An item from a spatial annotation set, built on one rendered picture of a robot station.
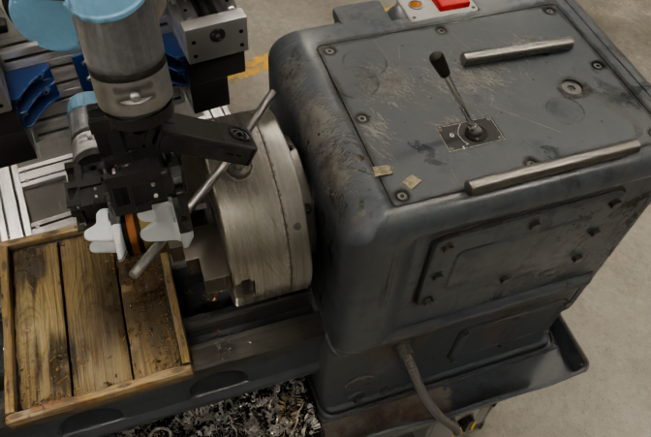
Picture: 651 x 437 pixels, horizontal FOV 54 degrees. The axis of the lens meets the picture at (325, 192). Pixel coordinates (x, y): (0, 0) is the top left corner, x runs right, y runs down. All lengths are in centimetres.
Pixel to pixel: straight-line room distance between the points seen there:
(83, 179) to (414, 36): 61
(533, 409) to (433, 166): 137
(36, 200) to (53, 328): 112
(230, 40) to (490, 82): 59
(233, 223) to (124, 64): 37
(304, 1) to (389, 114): 237
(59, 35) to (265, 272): 45
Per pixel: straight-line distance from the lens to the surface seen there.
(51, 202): 231
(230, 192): 93
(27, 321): 128
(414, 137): 97
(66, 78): 153
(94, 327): 124
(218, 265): 100
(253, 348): 119
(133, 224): 105
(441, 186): 91
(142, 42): 62
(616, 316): 245
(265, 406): 149
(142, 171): 69
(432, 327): 124
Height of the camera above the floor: 196
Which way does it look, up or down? 53 degrees down
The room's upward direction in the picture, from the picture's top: 4 degrees clockwise
